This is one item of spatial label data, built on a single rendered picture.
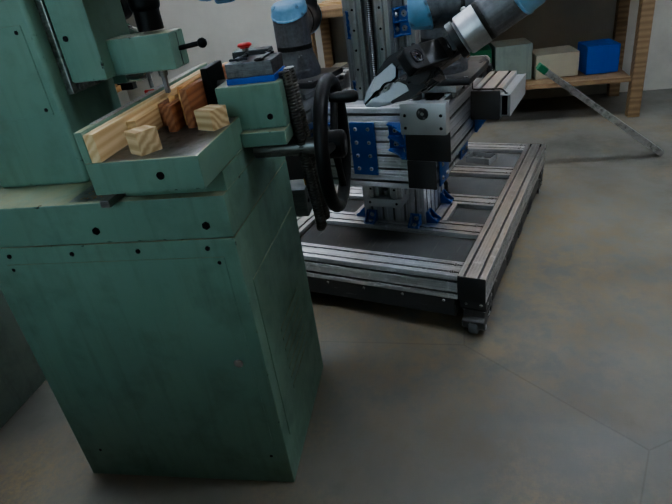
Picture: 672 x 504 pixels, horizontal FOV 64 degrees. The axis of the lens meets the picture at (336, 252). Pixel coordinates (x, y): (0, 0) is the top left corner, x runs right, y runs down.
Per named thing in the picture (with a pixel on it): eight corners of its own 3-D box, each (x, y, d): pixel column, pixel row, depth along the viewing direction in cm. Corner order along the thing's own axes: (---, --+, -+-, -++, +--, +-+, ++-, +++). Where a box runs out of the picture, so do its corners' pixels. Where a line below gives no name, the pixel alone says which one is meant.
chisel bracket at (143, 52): (179, 77, 109) (167, 32, 105) (116, 83, 112) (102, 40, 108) (193, 69, 116) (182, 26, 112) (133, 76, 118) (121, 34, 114)
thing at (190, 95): (195, 128, 106) (185, 89, 102) (188, 128, 106) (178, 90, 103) (236, 95, 128) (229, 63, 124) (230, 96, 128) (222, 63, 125)
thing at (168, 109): (177, 132, 105) (170, 106, 103) (169, 132, 105) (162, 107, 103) (218, 100, 125) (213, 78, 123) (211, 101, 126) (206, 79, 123)
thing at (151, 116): (141, 141, 102) (135, 120, 100) (131, 142, 102) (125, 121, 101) (235, 76, 151) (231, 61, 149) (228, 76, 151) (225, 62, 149)
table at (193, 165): (258, 186, 91) (251, 151, 88) (95, 196, 97) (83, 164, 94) (321, 96, 143) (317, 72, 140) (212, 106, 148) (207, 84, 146)
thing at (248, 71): (275, 81, 106) (270, 51, 103) (222, 86, 108) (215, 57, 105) (290, 67, 117) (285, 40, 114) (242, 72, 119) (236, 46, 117)
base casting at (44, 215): (233, 238, 104) (222, 195, 100) (-22, 250, 115) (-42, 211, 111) (286, 158, 143) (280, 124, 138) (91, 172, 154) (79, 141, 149)
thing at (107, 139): (102, 162, 93) (92, 134, 91) (91, 163, 94) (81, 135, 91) (219, 83, 145) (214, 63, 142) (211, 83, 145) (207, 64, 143)
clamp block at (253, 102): (286, 127, 109) (278, 82, 104) (223, 133, 111) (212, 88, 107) (301, 108, 121) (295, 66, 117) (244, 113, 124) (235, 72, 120)
